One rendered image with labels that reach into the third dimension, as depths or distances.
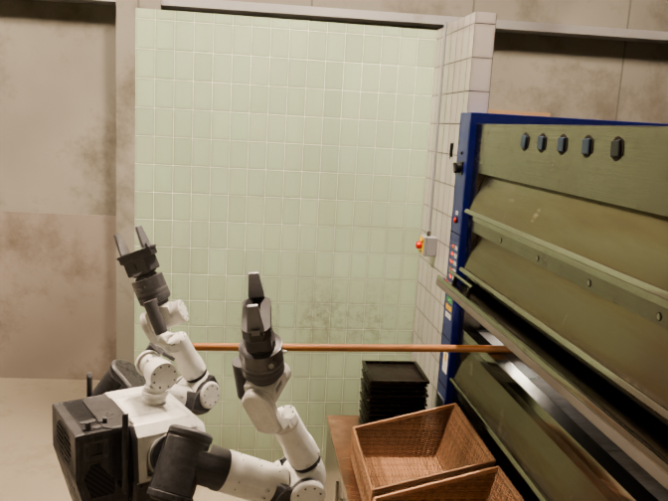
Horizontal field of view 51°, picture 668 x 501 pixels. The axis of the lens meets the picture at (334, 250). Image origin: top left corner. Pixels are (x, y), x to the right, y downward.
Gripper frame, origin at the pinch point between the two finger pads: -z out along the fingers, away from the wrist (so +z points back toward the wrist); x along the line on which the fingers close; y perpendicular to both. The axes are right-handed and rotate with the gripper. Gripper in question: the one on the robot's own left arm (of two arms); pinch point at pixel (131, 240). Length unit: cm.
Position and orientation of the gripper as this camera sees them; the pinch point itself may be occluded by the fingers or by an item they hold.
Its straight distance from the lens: 197.9
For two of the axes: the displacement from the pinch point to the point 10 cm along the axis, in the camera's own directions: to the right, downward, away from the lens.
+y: -4.1, 2.6, -8.8
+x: 8.5, -2.6, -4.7
